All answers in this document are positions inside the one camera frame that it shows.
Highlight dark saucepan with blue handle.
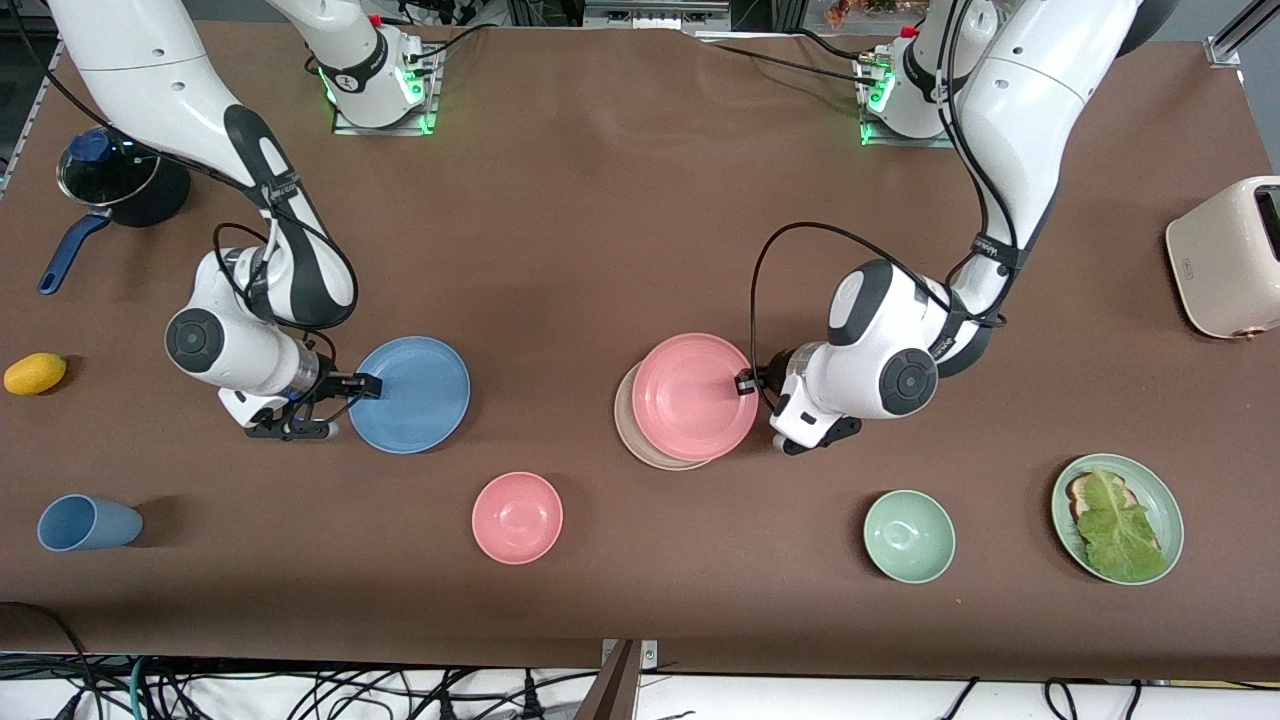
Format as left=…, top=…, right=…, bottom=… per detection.
left=38, top=125, right=191, bottom=296

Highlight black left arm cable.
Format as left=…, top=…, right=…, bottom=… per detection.
left=750, top=0, right=1023, bottom=401

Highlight black floor cable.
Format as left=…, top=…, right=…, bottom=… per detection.
left=0, top=601, right=101, bottom=720

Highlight green plate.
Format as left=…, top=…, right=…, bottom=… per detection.
left=1050, top=453, right=1185, bottom=586

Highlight orange flowers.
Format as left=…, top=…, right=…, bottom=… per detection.
left=825, top=0, right=931, bottom=29

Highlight silver metal box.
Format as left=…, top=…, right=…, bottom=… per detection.
left=583, top=0, right=731, bottom=31

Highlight dark pole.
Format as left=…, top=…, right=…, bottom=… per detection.
left=575, top=640, right=641, bottom=720

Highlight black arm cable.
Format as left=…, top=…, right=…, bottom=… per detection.
left=750, top=0, right=1023, bottom=401
left=10, top=0, right=363, bottom=426

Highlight beige toaster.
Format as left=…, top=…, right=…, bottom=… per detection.
left=1165, top=175, right=1280, bottom=342

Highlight yellow lemon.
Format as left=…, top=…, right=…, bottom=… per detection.
left=3, top=352, right=68, bottom=396

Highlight green bowl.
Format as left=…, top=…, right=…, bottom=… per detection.
left=863, top=489, right=956, bottom=584

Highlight black cable on table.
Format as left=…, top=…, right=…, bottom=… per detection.
left=700, top=28, right=883, bottom=87
left=405, top=20, right=501, bottom=63

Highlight aluminium frame profile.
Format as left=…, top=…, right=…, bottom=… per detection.
left=1205, top=0, right=1280, bottom=69
left=0, top=35, right=63, bottom=191

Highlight pink plate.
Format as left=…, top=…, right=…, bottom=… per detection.
left=632, top=333, right=761, bottom=463

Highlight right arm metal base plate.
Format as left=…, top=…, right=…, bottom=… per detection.
left=332, top=45, right=442, bottom=137

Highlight beige plate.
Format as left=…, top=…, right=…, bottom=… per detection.
left=614, top=360, right=716, bottom=471

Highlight green lettuce leaf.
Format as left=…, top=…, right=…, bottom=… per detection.
left=1075, top=468, right=1169, bottom=583

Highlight blue plate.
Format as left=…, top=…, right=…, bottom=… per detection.
left=348, top=336, right=471, bottom=455

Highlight glass lid with blue knob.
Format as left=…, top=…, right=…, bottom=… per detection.
left=57, top=125, right=161, bottom=208

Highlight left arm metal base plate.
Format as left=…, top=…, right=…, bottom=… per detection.
left=855, top=55, right=966, bottom=150

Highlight pink bowl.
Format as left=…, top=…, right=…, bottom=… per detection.
left=471, top=471, right=564, bottom=566

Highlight toast slice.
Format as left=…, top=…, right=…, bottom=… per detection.
left=1066, top=472, right=1131, bottom=521

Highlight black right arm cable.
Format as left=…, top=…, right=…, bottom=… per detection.
left=10, top=0, right=363, bottom=426

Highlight brown tablecloth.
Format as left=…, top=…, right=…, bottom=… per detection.
left=0, top=18, right=1280, bottom=683

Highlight blue cup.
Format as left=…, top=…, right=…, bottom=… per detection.
left=37, top=494, right=144, bottom=553

